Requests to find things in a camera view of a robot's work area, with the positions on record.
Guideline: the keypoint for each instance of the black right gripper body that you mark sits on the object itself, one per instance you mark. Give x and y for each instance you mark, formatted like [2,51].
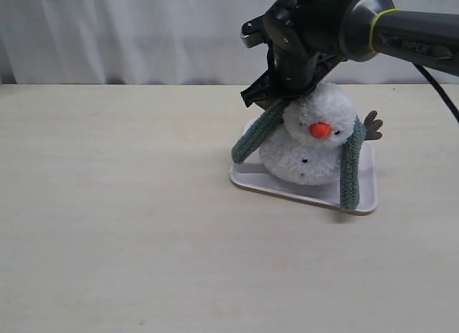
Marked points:
[301,36]

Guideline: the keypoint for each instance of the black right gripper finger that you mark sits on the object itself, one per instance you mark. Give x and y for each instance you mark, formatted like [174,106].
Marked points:
[272,86]

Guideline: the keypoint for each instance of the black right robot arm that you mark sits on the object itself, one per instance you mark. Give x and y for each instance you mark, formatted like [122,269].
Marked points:
[372,27]

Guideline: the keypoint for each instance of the white backdrop curtain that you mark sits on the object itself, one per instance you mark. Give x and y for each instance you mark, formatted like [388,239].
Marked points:
[134,42]

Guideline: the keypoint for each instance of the white plush snowman toy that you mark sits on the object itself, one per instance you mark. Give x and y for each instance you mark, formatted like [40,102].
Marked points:
[306,148]

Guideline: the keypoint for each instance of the green fuzzy scarf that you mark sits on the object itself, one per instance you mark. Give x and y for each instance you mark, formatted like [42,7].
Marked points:
[256,132]

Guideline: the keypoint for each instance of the white plastic tray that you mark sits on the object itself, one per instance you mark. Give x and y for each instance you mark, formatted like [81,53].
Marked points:
[251,175]

